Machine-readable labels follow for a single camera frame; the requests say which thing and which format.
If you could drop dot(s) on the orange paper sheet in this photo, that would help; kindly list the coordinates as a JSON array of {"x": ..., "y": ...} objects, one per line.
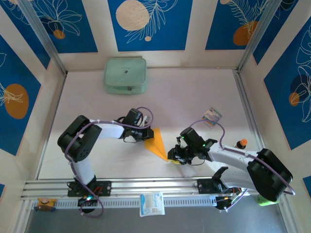
[{"x": 156, "y": 145}]

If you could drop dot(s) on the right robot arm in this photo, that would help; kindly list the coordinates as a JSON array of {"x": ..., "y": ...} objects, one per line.
[{"x": 230, "y": 157}]

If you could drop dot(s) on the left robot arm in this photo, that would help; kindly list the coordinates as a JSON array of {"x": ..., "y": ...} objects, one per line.
[{"x": 109, "y": 131}]

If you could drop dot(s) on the small blue green packet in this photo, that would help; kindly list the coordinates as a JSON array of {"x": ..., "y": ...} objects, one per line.
[{"x": 212, "y": 117}]

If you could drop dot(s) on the white wipes packet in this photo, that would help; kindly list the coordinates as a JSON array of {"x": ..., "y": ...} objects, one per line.
[{"x": 151, "y": 204}]

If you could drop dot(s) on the small bottle orange cap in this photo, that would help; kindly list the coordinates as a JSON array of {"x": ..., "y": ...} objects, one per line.
[{"x": 241, "y": 143}]

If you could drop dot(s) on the black controller board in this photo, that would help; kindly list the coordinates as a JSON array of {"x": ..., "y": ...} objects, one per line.
[
  {"x": 223, "y": 202},
  {"x": 87, "y": 201}
]

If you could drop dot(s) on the mint green zip pouch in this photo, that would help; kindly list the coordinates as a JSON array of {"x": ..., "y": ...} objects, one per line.
[{"x": 125, "y": 72}]

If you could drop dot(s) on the green can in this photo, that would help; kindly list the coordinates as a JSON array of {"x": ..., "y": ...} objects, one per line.
[{"x": 261, "y": 202}]

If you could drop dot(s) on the small yellow blue toy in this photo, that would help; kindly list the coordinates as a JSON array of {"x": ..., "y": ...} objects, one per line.
[{"x": 45, "y": 204}]

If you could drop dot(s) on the long aluminium base rail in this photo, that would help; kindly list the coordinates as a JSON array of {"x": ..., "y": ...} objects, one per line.
[{"x": 155, "y": 184}]

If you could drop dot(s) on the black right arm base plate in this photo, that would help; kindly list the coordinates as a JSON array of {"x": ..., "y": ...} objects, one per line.
[{"x": 205, "y": 185}]

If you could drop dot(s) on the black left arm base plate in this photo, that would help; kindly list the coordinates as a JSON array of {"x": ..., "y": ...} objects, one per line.
[{"x": 104, "y": 188}]

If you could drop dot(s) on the aluminium side rail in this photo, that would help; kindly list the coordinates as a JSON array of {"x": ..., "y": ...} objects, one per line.
[
  {"x": 52, "y": 119},
  {"x": 241, "y": 85}
]

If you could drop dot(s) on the aluminium frame post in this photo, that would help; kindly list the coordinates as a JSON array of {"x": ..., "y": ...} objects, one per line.
[
  {"x": 259, "y": 34},
  {"x": 41, "y": 34}
]

